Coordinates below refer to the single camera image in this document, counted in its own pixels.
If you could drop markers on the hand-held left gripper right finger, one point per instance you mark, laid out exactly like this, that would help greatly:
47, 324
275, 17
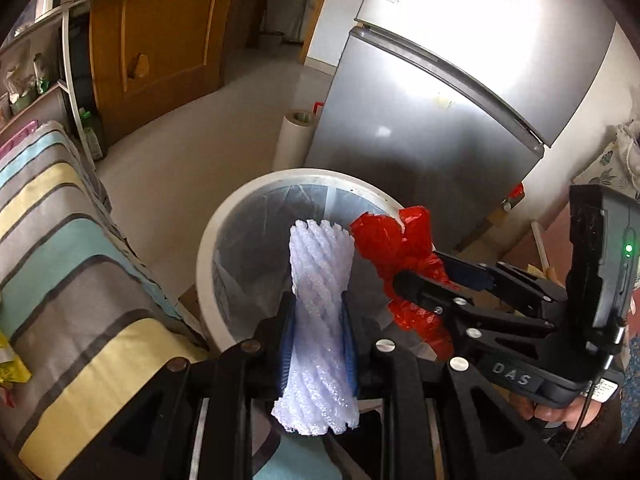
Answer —
351, 355

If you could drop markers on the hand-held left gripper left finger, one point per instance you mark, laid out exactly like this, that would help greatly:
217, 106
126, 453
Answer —
286, 345

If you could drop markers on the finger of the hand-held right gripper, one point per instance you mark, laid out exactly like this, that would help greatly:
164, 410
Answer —
415, 287
467, 272

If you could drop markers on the white foam fruit net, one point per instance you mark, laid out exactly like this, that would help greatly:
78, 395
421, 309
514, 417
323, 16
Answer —
320, 280

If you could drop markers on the clear bin liner bag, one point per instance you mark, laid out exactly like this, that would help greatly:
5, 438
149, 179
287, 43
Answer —
250, 270

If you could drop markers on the white trash bin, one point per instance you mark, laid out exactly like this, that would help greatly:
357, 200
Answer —
235, 205

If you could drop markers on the yellow snack packet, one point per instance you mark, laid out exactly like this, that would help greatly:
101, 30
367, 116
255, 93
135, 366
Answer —
12, 367

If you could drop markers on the person's right forearm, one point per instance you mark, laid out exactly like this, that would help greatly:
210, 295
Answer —
595, 445

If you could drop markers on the person's right hand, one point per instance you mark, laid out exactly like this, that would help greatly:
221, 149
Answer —
555, 412

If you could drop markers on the cardboard box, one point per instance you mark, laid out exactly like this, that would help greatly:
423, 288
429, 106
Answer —
515, 245

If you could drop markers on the floral cloth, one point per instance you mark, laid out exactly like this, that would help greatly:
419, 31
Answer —
600, 170

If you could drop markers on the white cloth bag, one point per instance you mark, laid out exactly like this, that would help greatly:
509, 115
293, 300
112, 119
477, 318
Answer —
629, 155

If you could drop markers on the blue patterned cloth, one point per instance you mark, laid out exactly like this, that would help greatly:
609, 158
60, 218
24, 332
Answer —
631, 385

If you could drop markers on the silver refrigerator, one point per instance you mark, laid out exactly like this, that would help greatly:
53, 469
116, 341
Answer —
425, 110

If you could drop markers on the white paper roll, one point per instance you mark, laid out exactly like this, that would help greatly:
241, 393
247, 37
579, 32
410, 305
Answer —
290, 140

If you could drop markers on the small red object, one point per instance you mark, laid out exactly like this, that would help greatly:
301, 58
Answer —
318, 108

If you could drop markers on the striped bedsheet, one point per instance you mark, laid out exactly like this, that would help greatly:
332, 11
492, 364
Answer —
75, 260

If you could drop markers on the green plastic bottle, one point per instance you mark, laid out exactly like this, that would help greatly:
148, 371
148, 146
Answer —
90, 135

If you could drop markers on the wooden door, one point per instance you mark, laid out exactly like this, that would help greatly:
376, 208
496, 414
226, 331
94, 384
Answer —
170, 35

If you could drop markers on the green plastic tub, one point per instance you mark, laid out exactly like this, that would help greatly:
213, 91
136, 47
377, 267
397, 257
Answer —
22, 104

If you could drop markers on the white metal shelf rack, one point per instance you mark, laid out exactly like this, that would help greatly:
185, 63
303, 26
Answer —
70, 60

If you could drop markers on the green dish soap bottle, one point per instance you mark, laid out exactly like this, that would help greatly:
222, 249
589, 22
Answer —
41, 72

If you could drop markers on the white plastic bag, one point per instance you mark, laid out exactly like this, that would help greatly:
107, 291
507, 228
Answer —
17, 80

